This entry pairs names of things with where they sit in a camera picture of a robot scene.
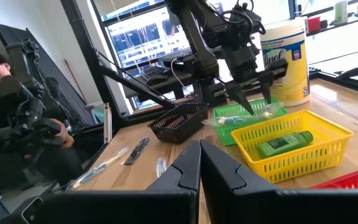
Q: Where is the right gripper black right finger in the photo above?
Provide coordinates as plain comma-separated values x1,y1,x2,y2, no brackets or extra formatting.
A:
201,139,278,191

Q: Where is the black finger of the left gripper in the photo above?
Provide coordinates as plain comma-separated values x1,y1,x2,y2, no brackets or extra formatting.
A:
227,82,254,116
259,76,275,105

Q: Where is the red plastic basket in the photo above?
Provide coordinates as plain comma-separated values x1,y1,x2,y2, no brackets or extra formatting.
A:
308,168,358,190

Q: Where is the white toothbrush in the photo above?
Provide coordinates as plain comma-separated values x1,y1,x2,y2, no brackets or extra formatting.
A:
68,146,129,190
202,101,284,128

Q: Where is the green plastic basket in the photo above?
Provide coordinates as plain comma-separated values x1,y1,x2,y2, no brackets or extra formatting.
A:
212,96,288,146

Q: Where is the black keyboard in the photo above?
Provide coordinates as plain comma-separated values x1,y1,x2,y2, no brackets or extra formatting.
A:
141,65,171,85

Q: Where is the green travel size bottle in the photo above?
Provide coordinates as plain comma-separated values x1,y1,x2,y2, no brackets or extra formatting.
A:
256,130,314,160

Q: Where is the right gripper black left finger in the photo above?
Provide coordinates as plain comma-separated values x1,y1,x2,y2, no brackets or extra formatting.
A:
147,139,202,191

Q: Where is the black side desk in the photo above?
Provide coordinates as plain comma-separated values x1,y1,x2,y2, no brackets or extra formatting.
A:
124,73,195,100

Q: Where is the black table frame post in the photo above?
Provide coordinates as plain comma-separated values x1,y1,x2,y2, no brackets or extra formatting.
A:
59,0,127,133

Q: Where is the red cup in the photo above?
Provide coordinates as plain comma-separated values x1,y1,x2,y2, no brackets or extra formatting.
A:
306,16,322,34

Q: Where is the black leaning panel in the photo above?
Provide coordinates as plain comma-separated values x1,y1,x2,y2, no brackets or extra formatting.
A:
0,16,96,126

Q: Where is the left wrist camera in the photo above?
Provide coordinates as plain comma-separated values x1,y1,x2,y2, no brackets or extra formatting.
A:
227,4,265,47

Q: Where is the black table edge rail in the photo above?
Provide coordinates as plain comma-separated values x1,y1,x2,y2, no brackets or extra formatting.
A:
308,68,358,98

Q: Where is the small blue wrapped item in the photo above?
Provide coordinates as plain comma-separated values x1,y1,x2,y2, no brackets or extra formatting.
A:
155,157,168,178

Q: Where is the pale green cup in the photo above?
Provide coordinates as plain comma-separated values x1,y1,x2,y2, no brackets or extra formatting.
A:
334,0,349,26

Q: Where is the black curved bracket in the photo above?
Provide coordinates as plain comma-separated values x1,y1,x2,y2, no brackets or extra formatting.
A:
335,66,358,85

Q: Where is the dark comb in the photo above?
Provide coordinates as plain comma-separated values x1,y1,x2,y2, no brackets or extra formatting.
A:
123,137,151,166

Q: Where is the yellow plastic basket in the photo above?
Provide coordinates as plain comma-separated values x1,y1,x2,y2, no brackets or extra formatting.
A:
230,109,355,184

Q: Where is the Lysol wipes canister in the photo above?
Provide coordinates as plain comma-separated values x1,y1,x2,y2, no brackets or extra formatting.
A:
259,17,311,108

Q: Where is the black plastic basket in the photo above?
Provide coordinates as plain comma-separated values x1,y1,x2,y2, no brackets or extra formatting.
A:
147,103,209,144

